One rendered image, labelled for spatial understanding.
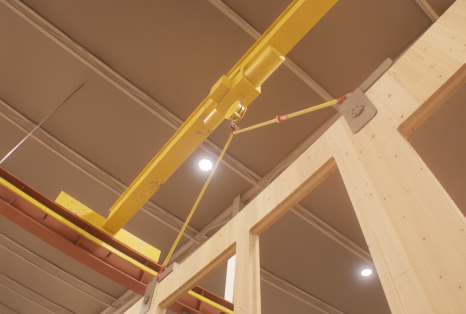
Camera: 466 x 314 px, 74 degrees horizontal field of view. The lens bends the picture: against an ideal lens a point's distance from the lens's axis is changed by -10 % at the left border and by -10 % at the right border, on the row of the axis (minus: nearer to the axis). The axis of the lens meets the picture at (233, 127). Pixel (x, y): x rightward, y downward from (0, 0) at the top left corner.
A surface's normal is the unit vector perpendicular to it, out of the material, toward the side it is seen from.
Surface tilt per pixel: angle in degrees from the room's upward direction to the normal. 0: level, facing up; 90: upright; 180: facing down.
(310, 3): 180
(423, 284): 90
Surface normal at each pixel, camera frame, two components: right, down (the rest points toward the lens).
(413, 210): -0.78, -0.56
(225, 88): -0.06, 0.50
